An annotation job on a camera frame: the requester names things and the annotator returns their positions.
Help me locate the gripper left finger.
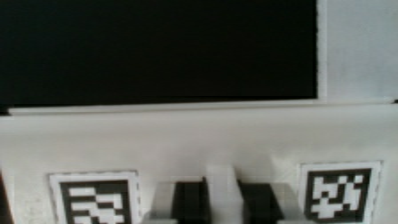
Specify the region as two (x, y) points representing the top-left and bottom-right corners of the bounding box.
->
(171, 180), (210, 224)

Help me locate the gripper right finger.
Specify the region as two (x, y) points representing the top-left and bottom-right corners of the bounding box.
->
(238, 182), (285, 224)

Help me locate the white small door part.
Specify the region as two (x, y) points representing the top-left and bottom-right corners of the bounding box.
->
(0, 104), (398, 224)

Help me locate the white cabinet body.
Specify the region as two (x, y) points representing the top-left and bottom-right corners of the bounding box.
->
(315, 0), (398, 104)

